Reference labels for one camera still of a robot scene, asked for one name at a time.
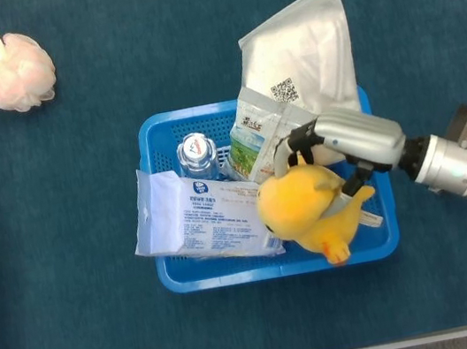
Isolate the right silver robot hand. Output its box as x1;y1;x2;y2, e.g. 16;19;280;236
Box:
267;99;418;225

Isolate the yellow dinosaur plush toy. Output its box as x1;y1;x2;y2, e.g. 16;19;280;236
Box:
249;147;387;278

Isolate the pale blue wet wipes pack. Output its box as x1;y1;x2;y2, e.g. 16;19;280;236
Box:
120;147;288;280

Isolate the white zip bag with garment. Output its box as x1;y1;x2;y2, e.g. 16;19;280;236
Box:
230;0;364;134

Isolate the green printed food pouch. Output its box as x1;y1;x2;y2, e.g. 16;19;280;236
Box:
217;75;328;187

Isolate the teal table cloth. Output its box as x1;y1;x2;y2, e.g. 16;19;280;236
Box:
0;0;467;349

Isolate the clear water bottle white cap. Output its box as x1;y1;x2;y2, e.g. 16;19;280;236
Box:
172;128;223;188

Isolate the pink mesh bath loofah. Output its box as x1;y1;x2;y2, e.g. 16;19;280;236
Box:
0;16;64;117

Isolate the blue perforated plastic basket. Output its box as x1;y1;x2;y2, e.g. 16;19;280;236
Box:
133;76;405;298

